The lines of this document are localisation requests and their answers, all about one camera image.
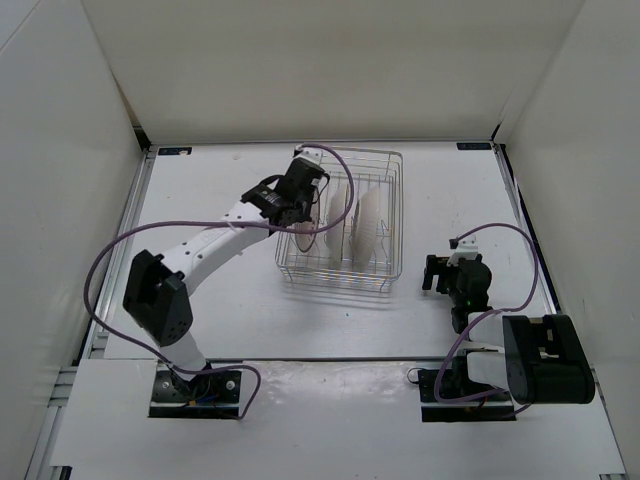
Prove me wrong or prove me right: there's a plate with orange sunburst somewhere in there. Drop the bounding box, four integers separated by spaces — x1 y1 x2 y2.
294 193 320 253

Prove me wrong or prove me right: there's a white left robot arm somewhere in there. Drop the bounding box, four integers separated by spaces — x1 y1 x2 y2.
123 148 325 400

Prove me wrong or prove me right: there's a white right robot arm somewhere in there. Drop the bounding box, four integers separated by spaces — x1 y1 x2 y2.
418 254 596 406

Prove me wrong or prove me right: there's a white middle plate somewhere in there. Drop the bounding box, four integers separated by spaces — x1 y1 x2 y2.
325 187 350 264

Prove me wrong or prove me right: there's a white plate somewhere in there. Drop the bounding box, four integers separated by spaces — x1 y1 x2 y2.
325 187 350 264
352 186 381 269

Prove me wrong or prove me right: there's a white right plate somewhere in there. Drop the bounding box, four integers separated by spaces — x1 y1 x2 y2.
352 186 381 269

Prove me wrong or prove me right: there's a right blue corner label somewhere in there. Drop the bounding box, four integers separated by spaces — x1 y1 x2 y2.
456 142 492 151

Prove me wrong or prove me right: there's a blue corner label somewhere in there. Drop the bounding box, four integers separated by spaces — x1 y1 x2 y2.
456 142 492 151
157 147 192 156

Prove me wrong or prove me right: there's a left blue corner label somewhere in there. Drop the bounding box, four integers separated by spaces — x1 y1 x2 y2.
157 147 192 156

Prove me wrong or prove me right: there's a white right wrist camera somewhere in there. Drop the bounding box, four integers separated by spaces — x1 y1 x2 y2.
447 235 479 267

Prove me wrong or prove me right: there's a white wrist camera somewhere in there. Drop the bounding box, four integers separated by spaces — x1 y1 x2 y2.
293 144 323 164
447 235 479 267

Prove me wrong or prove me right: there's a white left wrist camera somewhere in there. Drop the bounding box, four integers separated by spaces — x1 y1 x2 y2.
293 144 323 164

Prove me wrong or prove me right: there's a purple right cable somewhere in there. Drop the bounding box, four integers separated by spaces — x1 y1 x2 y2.
433 223 542 417

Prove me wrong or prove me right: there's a purple cable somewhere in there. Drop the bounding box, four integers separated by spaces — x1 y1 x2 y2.
433 223 542 417
83 143 357 421

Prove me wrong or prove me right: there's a metal wire dish rack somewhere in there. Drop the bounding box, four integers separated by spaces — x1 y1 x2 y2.
275 146 404 292

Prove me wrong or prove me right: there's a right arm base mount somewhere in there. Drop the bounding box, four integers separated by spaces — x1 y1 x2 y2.
406 367 516 423

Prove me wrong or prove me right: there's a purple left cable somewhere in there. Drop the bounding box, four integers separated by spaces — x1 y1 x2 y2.
83 143 357 421

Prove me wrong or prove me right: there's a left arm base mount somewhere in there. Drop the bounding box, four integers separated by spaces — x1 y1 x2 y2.
148 367 242 420

